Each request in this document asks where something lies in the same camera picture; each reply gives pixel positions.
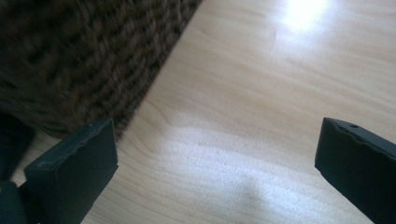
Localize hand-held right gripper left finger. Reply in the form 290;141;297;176
23;117;120;224

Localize brown woven basket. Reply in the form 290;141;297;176
0;0;204;140

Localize dark grey garment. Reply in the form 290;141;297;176
0;111;35;182

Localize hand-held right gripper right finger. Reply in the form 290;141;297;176
314;117;396;224

